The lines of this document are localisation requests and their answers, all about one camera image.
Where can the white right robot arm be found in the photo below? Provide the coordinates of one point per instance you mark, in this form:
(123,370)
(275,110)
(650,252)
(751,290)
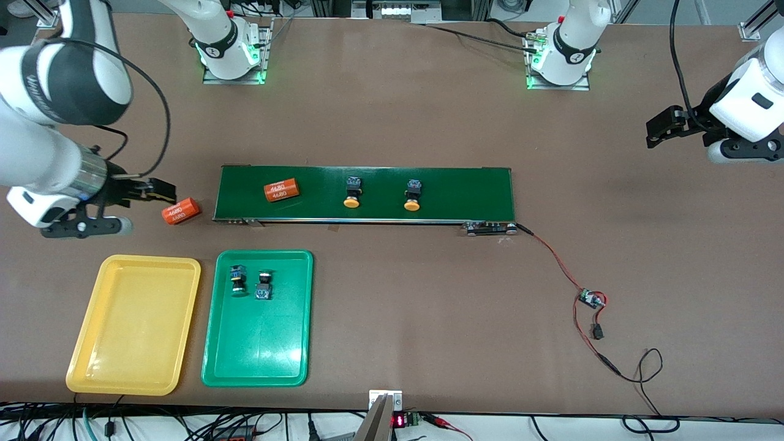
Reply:
(61,79)

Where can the small black plug connector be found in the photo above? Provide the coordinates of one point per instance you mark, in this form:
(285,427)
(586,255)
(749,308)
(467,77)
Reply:
(597,332)

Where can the green push button switch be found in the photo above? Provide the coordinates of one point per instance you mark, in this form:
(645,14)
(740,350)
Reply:
(263,285)
(237,280)

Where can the green conveyor belt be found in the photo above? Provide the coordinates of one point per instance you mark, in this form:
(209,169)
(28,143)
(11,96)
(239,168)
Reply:
(465,193)

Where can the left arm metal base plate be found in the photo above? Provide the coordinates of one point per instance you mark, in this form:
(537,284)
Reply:
(560,87)

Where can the small green circuit board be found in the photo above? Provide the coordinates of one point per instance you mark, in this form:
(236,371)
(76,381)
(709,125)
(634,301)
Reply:
(591,299)

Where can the aluminium frame rack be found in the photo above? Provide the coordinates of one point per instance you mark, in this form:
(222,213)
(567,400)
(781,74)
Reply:
(398,11)

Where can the orange cylinder with white print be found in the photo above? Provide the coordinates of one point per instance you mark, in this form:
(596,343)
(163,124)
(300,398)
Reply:
(181,211)
(282,189)

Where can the red clip lead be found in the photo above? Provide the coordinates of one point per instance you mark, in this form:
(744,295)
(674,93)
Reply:
(438,420)

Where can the green plastic tray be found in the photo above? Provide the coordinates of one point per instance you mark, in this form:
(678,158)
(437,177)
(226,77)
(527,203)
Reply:
(257,337)

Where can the red black power lead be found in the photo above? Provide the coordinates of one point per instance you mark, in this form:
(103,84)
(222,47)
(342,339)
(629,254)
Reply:
(609,364)

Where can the red digit display module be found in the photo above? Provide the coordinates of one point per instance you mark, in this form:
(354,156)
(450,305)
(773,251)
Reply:
(399,421)

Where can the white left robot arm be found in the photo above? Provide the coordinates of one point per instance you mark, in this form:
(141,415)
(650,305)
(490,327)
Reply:
(569,43)

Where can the metal table corner bracket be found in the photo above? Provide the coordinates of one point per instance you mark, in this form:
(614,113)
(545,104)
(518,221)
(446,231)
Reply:
(748,32)
(46,20)

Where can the grey metal bar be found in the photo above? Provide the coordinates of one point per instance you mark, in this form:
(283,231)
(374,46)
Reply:
(373,425)

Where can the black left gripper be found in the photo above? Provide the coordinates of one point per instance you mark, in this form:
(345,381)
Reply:
(699,120)

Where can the yellow plastic tray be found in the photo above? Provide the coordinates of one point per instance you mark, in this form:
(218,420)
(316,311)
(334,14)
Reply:
(135,324)

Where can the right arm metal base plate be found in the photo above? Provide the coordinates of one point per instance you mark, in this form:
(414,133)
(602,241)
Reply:
(267,61)

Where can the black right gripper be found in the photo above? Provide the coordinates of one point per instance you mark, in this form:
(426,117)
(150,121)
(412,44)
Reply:
(120,189)

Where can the small metal mounting bracket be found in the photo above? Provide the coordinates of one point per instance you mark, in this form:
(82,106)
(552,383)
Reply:
(375,397)

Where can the yellow push button switch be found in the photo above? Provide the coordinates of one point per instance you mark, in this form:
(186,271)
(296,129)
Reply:
(412,196)
(352,193)

